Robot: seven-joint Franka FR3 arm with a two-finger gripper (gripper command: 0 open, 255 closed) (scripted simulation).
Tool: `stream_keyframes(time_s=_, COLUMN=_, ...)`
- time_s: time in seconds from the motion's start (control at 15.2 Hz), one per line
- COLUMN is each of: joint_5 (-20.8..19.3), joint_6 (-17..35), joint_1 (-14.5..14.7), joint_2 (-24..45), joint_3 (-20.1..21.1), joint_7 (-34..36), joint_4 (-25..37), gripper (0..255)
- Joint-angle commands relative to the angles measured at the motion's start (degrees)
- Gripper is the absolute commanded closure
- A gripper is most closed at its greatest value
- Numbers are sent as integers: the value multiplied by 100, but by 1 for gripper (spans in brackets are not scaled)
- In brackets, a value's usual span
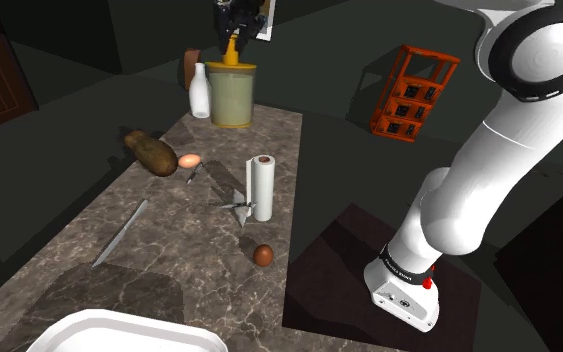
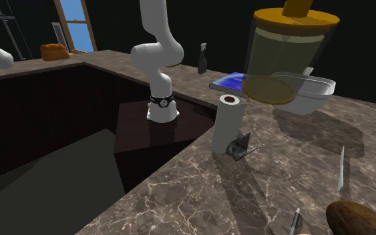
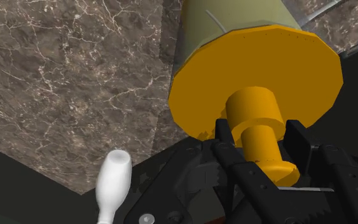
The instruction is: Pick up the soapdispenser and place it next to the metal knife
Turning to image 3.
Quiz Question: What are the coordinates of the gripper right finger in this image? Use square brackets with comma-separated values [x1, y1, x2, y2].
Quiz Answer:
[283, 119, 358, 224]

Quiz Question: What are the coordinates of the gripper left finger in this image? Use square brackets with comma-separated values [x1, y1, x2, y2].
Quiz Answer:
[123, 118, 291, 224]

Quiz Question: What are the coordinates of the white bottle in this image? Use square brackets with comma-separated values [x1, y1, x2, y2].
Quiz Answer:
[95, 149, 133, 224]

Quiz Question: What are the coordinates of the yellow lidded pale green bottle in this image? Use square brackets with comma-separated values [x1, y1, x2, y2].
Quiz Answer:
[168, 0, 345, 188]

